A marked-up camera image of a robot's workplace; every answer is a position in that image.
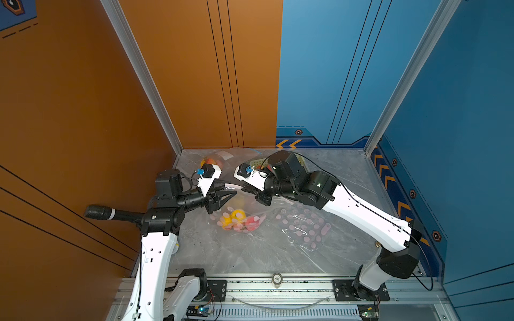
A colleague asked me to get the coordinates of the plain yellow peach with leaf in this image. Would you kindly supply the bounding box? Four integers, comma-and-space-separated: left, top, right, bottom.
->
230, 209, 246, 223

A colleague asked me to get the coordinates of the clear zip-top bag pink zipper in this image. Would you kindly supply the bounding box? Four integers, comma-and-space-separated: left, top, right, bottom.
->
207, 184, 270, 234

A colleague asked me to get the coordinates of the clear zip-top bag blue zipper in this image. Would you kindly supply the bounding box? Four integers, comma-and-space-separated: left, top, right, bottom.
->
199, 147, 262, 172

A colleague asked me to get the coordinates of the large pink peach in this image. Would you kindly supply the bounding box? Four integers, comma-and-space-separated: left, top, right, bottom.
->
243, 215, 266, 232

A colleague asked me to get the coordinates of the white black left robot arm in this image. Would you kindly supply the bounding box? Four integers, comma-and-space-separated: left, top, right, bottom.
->
123, 164, 236, 320

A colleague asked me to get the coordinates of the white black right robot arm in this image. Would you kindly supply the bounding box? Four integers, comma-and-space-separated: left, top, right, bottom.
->
240, 150, 429, 300

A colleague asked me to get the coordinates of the pink-trimmed bag of bags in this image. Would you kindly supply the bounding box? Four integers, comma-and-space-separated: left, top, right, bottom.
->
272, 204, 335, 261

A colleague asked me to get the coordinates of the green perforated plastic basket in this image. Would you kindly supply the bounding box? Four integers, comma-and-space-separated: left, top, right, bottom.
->
248, 157, 269, 170

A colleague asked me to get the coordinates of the round silver knob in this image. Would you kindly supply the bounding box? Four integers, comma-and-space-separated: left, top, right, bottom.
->
272, 273, 283, 288

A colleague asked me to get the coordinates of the green circuit board left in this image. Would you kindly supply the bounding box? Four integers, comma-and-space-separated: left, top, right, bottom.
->
186, 305, 214, 318

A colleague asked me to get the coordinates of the green circuit board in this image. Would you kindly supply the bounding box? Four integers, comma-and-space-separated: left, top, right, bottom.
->
186, 305, 214, 318
357, 305, 380, 321

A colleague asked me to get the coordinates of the black microphone on stand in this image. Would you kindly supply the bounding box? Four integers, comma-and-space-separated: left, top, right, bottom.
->
84, 205, 144, 224

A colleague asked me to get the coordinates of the green circuit board right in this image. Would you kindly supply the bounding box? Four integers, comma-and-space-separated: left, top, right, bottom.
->
357, 305, 380, 321

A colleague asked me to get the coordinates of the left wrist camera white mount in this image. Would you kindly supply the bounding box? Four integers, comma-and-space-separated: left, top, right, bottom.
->
191, 163, 222, 197

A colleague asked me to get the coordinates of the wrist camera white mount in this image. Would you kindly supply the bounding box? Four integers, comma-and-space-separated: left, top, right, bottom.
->
234, 163, 274, 191
191, 163, 222, 197

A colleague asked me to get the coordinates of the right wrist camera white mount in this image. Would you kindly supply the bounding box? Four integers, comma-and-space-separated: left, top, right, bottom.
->
234, 163, 274, 191

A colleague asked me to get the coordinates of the aluminium corner post left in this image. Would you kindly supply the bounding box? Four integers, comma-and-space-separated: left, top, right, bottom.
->
100, 0, 183, 156

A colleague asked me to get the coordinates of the aluminium corner post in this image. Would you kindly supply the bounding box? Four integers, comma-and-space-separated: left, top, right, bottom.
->
100, 0, 183, 156
364, 0, 461, 157

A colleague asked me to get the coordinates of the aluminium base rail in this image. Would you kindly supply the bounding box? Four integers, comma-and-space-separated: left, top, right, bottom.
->
184, 274, 459, 320

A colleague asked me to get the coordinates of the aluminium corner post right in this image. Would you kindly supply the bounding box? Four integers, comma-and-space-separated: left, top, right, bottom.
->
364, 0, 461, 157

